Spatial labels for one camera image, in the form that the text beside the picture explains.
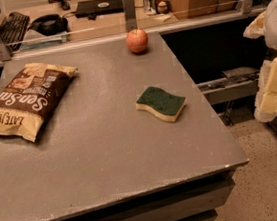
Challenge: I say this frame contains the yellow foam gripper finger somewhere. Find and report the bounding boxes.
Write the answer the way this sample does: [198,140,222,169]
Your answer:
[254,57,277,123]
[243,12,266,39]

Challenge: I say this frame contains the brown and yellow chip bag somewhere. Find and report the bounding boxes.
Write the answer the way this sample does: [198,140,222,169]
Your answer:
[0,62,77,143]

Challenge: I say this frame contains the red apple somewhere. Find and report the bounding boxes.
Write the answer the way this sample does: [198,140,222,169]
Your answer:
[126,29,148,54]

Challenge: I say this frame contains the open side drawer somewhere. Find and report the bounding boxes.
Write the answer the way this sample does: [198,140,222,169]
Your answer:
[198,66,260,105]

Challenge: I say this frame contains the small round jar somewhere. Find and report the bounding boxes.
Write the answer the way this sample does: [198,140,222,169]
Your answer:
[157,1,169,14]

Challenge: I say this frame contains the green and yellow sponge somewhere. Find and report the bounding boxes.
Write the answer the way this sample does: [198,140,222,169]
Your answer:
[135,86,187,123]

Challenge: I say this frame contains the black laptop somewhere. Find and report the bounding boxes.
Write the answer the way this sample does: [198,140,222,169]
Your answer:
[75,0,123,18]

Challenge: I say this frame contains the black headphones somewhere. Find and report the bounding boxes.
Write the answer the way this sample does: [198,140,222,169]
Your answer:
[30,14,68,36]

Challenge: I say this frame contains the black keyboard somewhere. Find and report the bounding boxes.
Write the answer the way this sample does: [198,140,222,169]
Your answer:
[0,12,30,51]

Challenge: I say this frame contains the metal bracket middle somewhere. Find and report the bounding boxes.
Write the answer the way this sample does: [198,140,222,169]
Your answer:
[122,0,137,31]

